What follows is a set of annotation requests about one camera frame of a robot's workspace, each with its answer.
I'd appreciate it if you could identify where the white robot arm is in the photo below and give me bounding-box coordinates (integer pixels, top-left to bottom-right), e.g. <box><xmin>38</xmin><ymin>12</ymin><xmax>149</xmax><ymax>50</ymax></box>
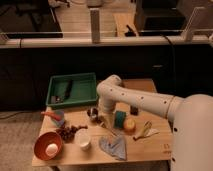
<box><xmin>97</xmin><ymin>75</ymin><xmax>213</xmax><ymax>171</ymax></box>

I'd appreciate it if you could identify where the red bowl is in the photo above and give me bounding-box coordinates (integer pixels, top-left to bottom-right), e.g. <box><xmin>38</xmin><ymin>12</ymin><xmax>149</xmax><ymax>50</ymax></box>
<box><xmin>34</xmin><ymin>132</ymin><xmax>63</xmax><ymax>161</ymax></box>

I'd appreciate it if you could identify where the green sponge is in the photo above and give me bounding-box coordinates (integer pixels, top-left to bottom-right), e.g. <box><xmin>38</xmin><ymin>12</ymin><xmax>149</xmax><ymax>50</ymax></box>
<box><xmin>114</xmin><ymin>111</ymin><xmax>126</xmax><ymax>128</ymax></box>

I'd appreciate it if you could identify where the small metal cup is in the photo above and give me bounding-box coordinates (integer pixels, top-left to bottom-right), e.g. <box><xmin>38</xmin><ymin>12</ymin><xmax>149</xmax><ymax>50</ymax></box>
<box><xmin>87</xmin><ymin>107</ymin><xmax>98</xmax><ymax>121</ymax></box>

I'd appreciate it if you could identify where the orange fruit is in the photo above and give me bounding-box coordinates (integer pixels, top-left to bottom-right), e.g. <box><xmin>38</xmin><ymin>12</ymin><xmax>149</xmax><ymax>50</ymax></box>
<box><xmin>123</xmin><ymin>118</ymin><xmax>136</xmax><ymax>132</ymax></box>

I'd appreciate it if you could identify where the blue grey cloth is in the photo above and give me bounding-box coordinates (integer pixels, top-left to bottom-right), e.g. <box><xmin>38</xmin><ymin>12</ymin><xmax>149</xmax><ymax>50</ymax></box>
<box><xmin>99</xmin><ymin>136</ymin><xmax>127</xmax><ymax>161</ymax></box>

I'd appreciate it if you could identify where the white cup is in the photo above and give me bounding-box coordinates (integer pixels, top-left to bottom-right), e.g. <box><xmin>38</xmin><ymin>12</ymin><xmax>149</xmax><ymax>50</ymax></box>
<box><xmin>74</xmin><ymin>129</ymin><xmax>91</xmax><ymax>150</ymax></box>

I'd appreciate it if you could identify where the green plastic tray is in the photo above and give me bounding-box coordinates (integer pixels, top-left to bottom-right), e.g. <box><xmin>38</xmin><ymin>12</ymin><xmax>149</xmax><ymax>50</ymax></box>
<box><xmin>46</xmin><ymin>73</ymin><xmax>98</xmax><ymax>109</ymax></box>

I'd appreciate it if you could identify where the bunch of dark grapes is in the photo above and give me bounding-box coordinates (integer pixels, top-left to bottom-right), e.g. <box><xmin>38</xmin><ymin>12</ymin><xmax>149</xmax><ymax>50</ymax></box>
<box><xmin>56</xmin><ymin>126</ymin><xmax>88</xmax><ymax>142</ymax></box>

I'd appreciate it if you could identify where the blue cup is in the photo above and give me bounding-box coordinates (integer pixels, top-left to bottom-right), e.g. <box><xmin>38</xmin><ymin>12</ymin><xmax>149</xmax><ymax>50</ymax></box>
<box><xmin>53</xmin><ymin>110</ymin><xmax>65</xmax><ymax>127</ymax></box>

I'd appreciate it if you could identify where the orange carrot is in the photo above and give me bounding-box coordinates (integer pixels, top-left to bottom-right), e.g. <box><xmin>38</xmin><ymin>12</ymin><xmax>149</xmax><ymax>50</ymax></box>
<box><xmin>41</xmin><ymin>111</ymin><xmax>61</xmax><ymax>121</ymax></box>

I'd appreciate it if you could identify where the small object in tray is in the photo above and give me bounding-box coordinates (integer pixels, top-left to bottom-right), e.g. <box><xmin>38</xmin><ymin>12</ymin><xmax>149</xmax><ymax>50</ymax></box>
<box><xmin>51</xmin><ymin>96</ymin><xmax>64</xmax><ymax>104</ymax></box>

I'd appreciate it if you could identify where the white egg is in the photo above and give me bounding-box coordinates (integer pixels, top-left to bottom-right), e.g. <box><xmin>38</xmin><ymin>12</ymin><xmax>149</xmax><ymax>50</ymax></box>
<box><xmin>45</xmin><ymin>143</ymin><xmax>58</xmax><ymax>156</ymax></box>

